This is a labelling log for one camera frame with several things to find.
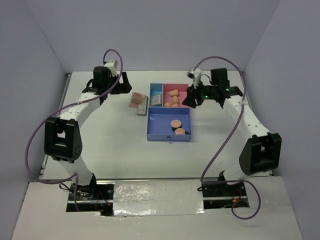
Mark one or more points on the tan gourd-shaped makeup sponge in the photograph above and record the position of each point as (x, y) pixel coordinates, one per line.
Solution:
(175, 100)

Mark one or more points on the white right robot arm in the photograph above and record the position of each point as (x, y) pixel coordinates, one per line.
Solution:
(230, 181)

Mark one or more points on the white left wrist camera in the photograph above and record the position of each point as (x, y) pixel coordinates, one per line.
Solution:
(112, 65)

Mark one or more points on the patterned eyeshadow palette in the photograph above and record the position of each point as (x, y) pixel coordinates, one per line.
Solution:
(137, 98)

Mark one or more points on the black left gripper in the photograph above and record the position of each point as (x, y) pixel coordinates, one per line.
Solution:
(122, 88)

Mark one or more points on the pink round powder puff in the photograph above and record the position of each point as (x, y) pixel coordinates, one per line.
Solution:
(175, 123)

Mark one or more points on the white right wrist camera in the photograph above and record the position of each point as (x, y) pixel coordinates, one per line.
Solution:
(195, 74)

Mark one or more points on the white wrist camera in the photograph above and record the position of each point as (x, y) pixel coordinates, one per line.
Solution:
(195, 74)
(112, 65)

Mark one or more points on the silver tape covered panel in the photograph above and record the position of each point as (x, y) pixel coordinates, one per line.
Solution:
(157, 198)

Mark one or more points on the pink blush palette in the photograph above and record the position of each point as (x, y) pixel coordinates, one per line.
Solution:
(133, 104)

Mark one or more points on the aluminium table edge rail left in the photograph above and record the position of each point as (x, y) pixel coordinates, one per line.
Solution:
(51, 128)

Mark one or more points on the three-colour compartment organizer tray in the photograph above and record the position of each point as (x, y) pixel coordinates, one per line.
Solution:
(159, 117)

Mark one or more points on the orange square blush palette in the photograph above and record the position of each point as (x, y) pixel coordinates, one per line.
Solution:
(156, 100)

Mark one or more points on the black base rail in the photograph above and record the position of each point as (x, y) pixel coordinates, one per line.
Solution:
(103, 203)

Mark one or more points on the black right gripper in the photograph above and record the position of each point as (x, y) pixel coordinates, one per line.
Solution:
(192, 94)

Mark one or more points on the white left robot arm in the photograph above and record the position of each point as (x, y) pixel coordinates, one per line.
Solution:
(62, 140)

